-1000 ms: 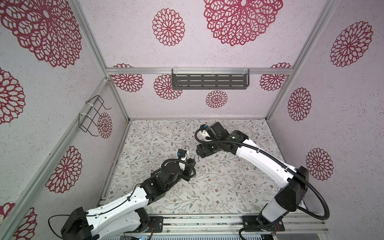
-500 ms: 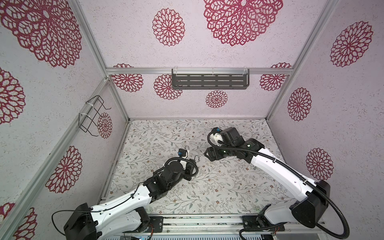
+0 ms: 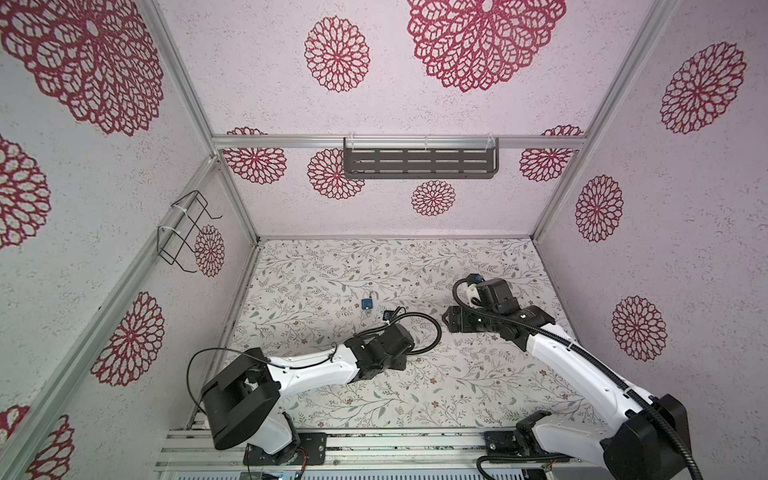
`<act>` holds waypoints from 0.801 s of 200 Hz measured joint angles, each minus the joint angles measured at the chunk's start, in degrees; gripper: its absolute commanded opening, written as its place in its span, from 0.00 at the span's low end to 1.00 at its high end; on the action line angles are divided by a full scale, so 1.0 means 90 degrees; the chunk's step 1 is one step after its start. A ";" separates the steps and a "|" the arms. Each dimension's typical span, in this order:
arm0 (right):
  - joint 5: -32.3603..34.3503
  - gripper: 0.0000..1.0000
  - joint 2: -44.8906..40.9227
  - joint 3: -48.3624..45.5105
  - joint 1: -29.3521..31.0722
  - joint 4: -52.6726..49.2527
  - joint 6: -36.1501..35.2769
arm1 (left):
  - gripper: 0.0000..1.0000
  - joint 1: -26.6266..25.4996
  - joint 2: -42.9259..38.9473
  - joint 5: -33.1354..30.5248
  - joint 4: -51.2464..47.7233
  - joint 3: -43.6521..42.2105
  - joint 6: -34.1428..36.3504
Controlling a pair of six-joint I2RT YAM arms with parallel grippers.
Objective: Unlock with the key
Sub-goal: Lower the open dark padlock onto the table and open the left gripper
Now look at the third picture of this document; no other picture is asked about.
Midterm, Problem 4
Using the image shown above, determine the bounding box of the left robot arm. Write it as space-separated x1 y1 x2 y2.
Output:
201 324 415 464

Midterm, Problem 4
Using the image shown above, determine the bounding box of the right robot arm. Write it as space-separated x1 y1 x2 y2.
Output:
443 274 703 479

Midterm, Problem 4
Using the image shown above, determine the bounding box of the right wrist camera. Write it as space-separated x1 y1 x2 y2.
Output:
465 273 484 308

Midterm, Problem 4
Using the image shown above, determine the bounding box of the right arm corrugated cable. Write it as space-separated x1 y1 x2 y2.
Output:
451 275 704 480

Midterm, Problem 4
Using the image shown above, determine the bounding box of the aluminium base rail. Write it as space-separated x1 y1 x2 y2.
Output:
152 427 513 475

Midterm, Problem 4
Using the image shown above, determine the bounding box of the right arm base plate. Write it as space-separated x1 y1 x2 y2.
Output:
482 430 571 463

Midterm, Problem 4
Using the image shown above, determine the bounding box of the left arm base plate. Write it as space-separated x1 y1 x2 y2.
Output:
243 432 328 467

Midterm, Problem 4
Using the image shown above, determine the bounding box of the dark metal wall shelf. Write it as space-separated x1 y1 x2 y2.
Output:
342 138 500 180

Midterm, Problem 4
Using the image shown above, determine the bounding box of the black wire wall rack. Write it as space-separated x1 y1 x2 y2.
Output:
155 190 226 278

